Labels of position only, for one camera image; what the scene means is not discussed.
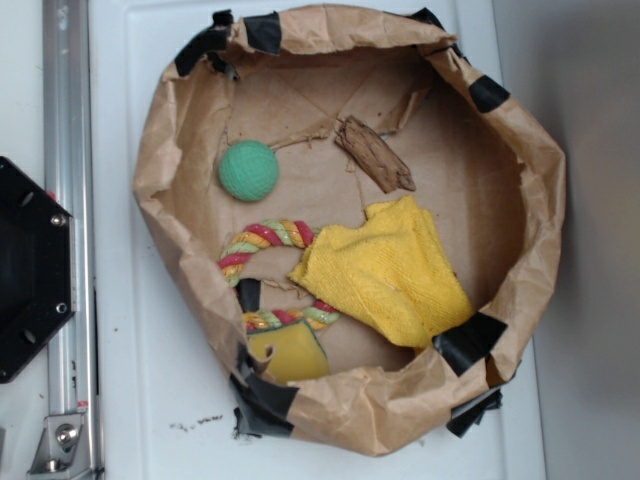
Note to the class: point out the brown wood chip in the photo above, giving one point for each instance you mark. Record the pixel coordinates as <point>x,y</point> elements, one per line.
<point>373,155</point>

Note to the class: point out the yellow microfiber cloth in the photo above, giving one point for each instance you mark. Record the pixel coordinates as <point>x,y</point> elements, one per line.
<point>391,274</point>

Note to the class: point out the green rubber ball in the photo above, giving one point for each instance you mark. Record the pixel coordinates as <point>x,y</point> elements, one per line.
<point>249,171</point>

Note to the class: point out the yellow sponge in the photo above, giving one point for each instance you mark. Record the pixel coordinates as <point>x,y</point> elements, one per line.
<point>289,353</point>

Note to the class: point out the brown paper bag bin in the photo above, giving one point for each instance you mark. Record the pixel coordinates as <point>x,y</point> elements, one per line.
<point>491,177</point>

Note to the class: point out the multicolour rope ring toy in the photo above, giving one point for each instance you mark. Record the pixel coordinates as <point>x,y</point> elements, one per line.
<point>259,236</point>

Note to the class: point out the aluminium extrusion rail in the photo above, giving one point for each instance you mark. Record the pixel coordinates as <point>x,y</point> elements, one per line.
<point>72,352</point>

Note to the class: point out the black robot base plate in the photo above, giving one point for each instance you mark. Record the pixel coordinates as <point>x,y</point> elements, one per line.
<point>36,272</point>

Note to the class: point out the metal corner bracket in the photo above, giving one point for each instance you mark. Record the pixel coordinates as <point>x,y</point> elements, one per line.
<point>62,451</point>

